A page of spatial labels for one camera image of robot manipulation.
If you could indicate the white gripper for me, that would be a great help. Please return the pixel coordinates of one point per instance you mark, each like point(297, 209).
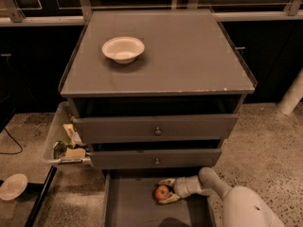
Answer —
point(182, 187)

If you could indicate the red apple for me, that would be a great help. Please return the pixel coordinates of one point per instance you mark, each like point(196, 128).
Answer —
point(161, 191)

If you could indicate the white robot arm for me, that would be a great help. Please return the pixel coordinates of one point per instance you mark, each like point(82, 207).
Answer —
point(259, 180)

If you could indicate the grey middle drawer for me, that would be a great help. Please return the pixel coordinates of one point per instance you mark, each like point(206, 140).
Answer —
point(161, 158)

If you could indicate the grey drawer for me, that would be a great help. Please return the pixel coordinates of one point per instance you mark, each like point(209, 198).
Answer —
point(155, 128)
point(161, 158)
point(130, 201)

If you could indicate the grey bottom drawer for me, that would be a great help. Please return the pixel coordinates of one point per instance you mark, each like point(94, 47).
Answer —
point(130, 201)

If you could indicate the grey top drawer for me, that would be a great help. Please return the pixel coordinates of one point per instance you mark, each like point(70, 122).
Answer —
point(155, 128)

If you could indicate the grey drawer cabinet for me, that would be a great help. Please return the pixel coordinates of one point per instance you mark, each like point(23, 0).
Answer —
point(186, 53)

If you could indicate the white bowl on counter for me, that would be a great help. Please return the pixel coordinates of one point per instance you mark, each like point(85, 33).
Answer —
point(123, 50)

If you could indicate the yellow sponge in bin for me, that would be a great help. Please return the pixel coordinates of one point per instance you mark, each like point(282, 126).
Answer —
point(75, 153)

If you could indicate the clear plastic bin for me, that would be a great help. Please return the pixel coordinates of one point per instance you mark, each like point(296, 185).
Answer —
point(56, 136)

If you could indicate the black floor bar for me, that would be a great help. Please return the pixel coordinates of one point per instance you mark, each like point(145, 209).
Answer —
point(41, 197)

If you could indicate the white plate on floor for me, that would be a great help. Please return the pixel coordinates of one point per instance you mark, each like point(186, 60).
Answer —
point(13, 187)

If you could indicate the metal railing frame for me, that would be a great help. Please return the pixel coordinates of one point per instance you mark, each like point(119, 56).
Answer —
point(52, 12)

